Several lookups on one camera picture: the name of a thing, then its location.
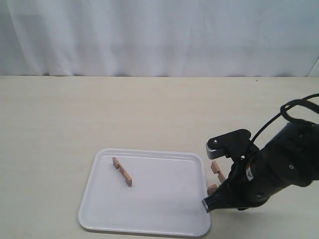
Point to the white backdrop curtain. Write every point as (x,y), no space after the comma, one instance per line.
(175,38)

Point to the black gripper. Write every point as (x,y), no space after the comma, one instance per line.
(249,183)

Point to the wooden notched bar one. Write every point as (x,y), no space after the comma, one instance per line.
(123,171)

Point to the white rectangular plastic tray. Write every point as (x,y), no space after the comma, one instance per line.
(165,198)

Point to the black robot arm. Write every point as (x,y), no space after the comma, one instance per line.
(291,157)

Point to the wooden notched bar two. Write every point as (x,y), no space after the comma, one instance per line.
(216,170)

